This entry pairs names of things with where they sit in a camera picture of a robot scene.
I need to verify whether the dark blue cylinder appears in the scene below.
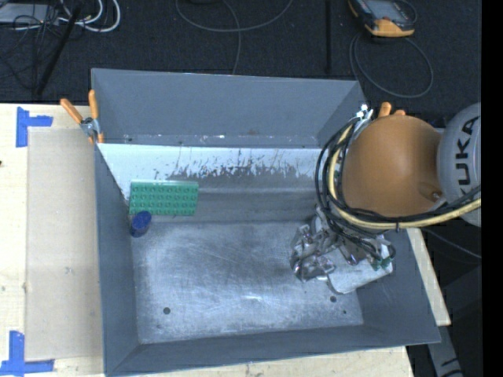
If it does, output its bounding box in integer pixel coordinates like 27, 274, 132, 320
129, 210, 153, 239

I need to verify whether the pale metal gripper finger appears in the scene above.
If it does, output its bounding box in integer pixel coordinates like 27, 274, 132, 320
289, 225, 330, 260
291, 254, 337, 284

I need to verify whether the green studded flat block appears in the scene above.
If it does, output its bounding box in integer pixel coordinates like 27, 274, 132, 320
129, 180, 200, 217

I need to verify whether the grey metal bin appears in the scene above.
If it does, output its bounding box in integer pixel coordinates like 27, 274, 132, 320
90, 68, 442, 377

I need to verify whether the pale wood flat board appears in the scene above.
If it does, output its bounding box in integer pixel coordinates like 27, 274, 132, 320
24, 126, 104, 361

